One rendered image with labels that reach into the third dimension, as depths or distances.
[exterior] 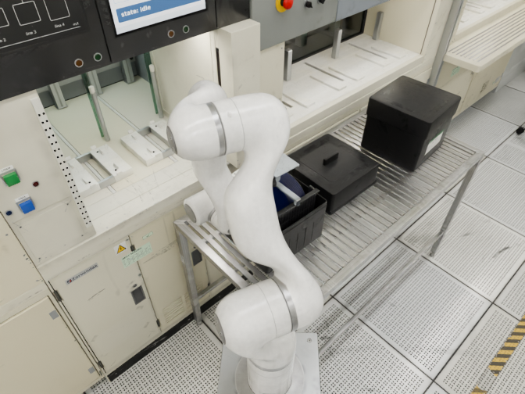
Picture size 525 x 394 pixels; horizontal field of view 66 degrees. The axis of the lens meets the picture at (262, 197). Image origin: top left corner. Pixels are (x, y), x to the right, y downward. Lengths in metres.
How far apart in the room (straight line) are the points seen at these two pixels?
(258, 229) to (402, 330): 1.58
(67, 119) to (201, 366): 1.29
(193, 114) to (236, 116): 0.07
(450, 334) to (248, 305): 1.63
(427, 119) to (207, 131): 1.17
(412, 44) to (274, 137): 1.98
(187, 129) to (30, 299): 0.96
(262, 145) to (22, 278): 0.93
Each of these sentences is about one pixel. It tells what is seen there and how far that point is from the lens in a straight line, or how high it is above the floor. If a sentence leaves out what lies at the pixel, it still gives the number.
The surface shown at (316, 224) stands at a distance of 1.41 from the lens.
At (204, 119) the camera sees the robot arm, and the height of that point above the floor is 1.50.
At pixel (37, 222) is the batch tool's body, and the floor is 1.03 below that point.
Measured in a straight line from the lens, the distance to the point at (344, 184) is 1.56.
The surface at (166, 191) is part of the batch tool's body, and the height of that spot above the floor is 0.87.
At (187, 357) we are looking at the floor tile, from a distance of 2.10.
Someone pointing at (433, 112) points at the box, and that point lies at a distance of 1.79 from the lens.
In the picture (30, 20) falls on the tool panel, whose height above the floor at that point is 1.55.
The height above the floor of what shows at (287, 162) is 1.09.
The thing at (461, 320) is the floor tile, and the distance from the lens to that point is 2.39.
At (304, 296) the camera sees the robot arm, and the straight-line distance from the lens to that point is 0.84.
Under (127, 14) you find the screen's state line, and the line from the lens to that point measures 1.17.
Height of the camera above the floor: 1.89
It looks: 44 degrees down
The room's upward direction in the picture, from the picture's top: straight up
